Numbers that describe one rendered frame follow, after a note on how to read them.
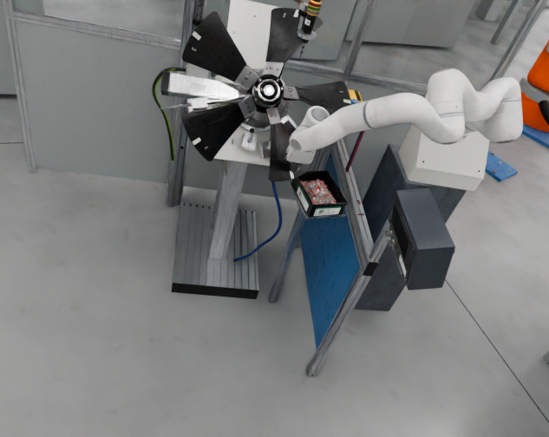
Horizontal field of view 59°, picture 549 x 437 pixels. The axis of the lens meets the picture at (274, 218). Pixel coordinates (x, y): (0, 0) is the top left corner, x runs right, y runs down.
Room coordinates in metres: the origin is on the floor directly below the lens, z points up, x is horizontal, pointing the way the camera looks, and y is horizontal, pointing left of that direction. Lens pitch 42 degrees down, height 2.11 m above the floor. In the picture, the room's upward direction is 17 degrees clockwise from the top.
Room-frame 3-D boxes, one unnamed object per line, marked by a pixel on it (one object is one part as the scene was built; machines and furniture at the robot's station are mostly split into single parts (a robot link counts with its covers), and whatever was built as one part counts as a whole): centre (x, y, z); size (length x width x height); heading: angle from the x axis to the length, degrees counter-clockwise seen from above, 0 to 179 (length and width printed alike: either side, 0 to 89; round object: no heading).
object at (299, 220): (1.71, -0.12, 0.40); 0.03 x 0.03 x 0.80; 30
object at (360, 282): (1.35, -0.40, 0.39); 0.04 x 0.04 x 0.78; 15
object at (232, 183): (1.83, 0.24, 0.46); 0.09 x 0.04 x 0.91; 105
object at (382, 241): (1.35, -0.40, 0.96); 0.03 x 0.03 x 0.20; 15
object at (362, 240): (1.77, -0.29, 0.82); 0.90 x 0.04 x 0.08; 15
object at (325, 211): (1.66, -0.15, 0.85); 0.22 x 0.17 x 0.07; 31
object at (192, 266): (1.93, 0.27, 0.04); 0.62 x 0.46 x 0.08; 15
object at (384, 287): (1.99, -0.61, 0.47); 0.30 x 0.30 x 0.93; 17
